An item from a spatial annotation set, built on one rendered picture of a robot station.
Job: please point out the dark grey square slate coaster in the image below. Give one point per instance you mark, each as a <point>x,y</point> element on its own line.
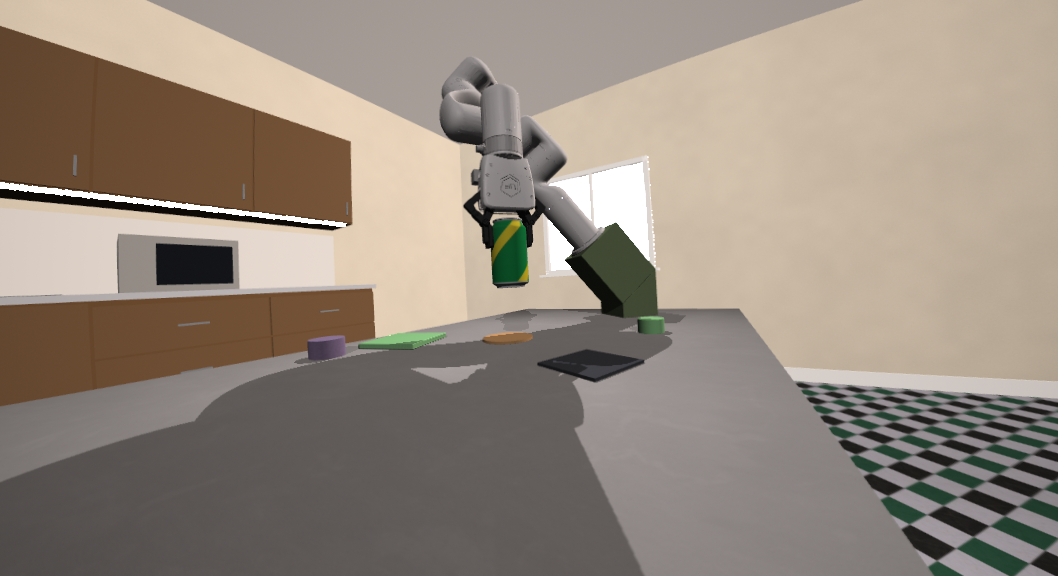
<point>591,365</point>

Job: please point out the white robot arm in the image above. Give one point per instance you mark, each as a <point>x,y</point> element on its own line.
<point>497,126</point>

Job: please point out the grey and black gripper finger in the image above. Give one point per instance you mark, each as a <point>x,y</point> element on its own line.
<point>529,220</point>
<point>482,220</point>

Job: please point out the green drink can with yellow stripe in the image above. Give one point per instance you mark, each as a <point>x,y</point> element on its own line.
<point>509,254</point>

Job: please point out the green cylinder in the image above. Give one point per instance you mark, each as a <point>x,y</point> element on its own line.
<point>647,326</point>

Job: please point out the purple cylinder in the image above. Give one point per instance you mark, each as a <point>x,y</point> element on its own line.
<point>326,347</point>

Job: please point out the tan round disc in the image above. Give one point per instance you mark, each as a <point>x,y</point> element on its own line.
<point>507,338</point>

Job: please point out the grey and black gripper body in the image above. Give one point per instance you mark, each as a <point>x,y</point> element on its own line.
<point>505,183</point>

